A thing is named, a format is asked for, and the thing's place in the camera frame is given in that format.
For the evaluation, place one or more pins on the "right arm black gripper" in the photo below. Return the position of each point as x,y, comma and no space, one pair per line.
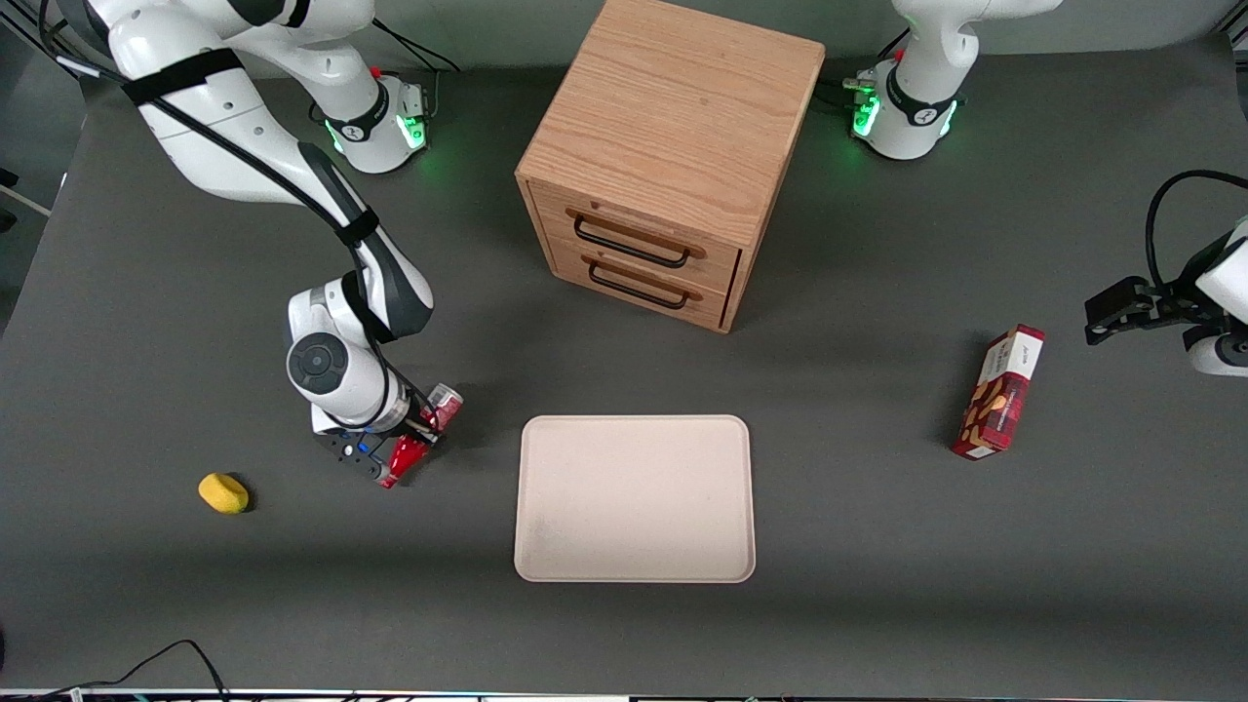
417,417

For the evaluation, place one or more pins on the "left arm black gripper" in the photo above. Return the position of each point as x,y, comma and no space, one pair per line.
1162,299

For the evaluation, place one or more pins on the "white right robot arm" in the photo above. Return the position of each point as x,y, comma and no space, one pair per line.
224,127

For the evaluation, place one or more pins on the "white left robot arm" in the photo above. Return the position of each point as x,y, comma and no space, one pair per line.
926,88

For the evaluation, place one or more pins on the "beige rectangular tray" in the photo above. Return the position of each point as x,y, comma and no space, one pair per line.
634,497

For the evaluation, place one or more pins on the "red plaid shortbread box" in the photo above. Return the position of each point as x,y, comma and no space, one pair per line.
999,390

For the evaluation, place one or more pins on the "yellow sponge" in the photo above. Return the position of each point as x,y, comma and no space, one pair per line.
223,493

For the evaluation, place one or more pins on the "wooden two-drawer cabinet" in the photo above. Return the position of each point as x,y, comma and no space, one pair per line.
673,107

